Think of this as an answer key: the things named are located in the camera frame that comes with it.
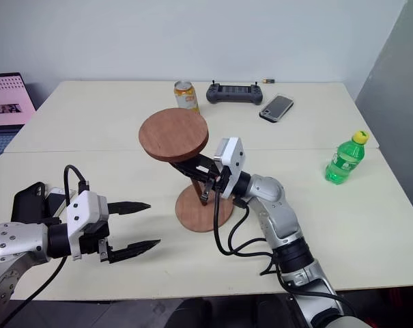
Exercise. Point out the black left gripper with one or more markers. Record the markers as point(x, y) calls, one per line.
point(93, 240)

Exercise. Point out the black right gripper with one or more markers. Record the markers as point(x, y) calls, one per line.
point(192, 171)

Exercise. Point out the thin wooden pole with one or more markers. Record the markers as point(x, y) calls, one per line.
point(196, 191)

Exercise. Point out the round wooden disc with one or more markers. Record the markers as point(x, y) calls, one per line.
point(173, 133)

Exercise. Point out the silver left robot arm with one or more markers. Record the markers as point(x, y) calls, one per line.
point(8, 239)

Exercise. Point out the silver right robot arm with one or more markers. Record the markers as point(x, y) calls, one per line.
point(278, 212)

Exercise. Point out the round wooden base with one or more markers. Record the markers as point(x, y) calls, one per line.
point(192, 216)

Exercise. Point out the orange drink can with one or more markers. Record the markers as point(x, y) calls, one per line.
point(186, 98)

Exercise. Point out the grey handheld controller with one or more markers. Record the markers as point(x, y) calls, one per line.
point(234, 94)

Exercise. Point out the smartphone in dark case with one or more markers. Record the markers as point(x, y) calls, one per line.
point(276, 108)

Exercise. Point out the black phone case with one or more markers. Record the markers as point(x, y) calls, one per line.
point(25, 203)

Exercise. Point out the small battery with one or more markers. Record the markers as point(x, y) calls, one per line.
point(269, 81)

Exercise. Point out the green plastic bottle yellow cap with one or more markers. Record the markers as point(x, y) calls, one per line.
point(344, 161)

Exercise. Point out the laptop with pink screen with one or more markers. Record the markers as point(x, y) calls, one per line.
point(4, 99)

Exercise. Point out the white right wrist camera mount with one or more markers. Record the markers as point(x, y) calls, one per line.
point(233, 157)

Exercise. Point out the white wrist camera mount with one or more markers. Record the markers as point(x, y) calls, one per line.
point(233, 157)
point(84, 211)

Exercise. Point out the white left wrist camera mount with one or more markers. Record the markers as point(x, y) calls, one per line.
point(84, 211)

